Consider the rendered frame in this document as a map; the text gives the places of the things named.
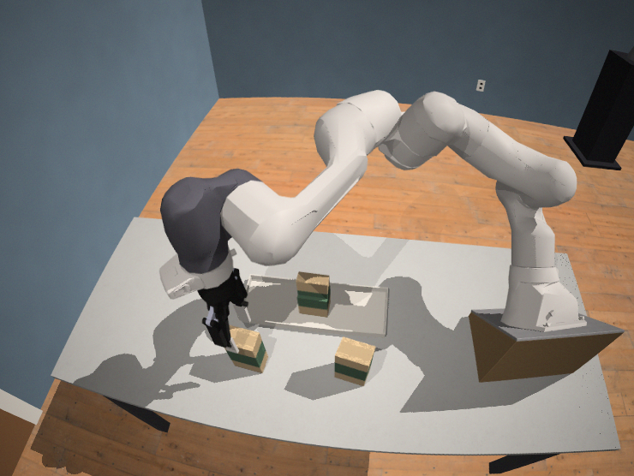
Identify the tan rectangular pack with dark green band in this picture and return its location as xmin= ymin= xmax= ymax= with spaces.
xmin=296 ymin=271 xmax=331 ymax=318
xmin=334 ymin=337 xmax=375 ymax=386
xmin=224 ymin=325 xmax=268 ymax=373

